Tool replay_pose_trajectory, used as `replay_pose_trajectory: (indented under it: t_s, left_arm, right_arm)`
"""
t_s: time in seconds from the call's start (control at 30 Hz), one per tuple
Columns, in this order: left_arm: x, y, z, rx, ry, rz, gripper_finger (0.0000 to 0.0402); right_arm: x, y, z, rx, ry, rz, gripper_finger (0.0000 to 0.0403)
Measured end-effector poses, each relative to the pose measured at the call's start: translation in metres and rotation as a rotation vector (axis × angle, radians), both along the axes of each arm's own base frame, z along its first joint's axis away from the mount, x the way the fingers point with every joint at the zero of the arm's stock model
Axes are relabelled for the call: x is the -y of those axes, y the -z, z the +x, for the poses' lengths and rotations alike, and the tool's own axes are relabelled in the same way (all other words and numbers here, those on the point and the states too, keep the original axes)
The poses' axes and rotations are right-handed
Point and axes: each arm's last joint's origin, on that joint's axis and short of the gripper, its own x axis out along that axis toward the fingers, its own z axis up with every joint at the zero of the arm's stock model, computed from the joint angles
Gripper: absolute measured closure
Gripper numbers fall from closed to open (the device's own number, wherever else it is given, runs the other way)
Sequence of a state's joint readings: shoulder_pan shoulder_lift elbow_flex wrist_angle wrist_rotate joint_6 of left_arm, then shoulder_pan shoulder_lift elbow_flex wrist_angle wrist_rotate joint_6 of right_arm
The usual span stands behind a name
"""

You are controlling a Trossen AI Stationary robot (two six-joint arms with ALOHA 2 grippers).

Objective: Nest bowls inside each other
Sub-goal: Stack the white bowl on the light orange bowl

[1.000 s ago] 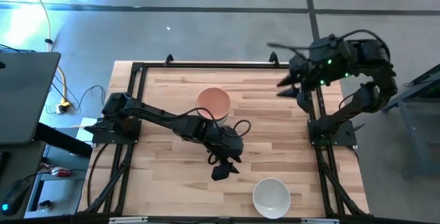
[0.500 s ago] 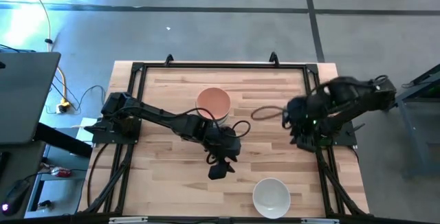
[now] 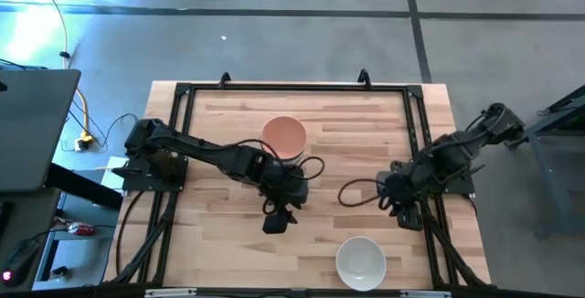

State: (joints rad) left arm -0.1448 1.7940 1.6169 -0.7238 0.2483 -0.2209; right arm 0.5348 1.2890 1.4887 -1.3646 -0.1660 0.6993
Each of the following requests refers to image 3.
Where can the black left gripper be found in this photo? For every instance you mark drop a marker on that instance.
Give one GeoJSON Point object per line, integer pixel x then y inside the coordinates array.
{"type": "Point", "coordinates": [276, 222]}

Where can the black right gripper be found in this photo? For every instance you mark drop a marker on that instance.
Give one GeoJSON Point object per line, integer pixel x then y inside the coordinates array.
{"type": "Point", "coordinates": [409, 218]}

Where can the white bowl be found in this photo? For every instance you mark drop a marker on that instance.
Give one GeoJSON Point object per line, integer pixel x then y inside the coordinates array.
{"type": "Point", "coordinates": [361, 263]}

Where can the peach orange bowl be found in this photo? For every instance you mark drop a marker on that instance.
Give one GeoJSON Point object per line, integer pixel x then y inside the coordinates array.
{"type": "Point", "coordinates": [283, 135]}

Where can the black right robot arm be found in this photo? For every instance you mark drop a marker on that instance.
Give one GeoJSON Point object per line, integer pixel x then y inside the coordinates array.
{"type": "Point", "coordinates": [452, 156]}

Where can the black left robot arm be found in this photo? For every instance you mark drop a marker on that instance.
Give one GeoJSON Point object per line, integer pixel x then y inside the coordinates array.
{"type": "Point", "coordinates": [205, 149]}

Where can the dark grey metal side table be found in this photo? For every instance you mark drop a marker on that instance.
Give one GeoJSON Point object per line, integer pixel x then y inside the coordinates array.
{"type": "Point", "coordinates": [566, 114]}

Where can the black desk bar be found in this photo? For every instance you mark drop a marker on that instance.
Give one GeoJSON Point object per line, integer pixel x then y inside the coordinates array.
{"type": "Point", "coordinates": [87, 188]}

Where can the red and white mouse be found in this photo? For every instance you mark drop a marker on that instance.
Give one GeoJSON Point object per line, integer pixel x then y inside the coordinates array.
{"type": "Point", "coordinates": [81, 229]}

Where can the white shelf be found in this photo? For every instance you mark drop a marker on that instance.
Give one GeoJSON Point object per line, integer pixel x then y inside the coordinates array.
{"type": "Point", "coordinates": [82, 257]}

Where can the yellow power plug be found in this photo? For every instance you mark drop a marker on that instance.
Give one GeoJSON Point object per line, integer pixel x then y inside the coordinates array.
{"type": "Point", "coordinates": [84, 142]}

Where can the black computer mouse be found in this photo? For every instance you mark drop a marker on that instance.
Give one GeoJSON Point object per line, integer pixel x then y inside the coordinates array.
{"type": "Point", "coordinates": [18, 261]}

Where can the grey laptop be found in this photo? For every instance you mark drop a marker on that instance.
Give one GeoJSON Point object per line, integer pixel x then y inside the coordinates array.
{"type": "Point", "coordinates": [32, 129]}

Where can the silver aluminium bracket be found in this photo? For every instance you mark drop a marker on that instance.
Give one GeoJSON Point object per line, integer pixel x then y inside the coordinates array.
{"type": "Point", "coordinates": [171, 293]}
{"type": "Point", "coordinates": [425, 294]}

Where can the black aluminium table frame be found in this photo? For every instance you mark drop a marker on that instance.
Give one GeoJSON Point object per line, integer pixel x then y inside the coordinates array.
{"type": "Point", "coordinates": [297, 87]}

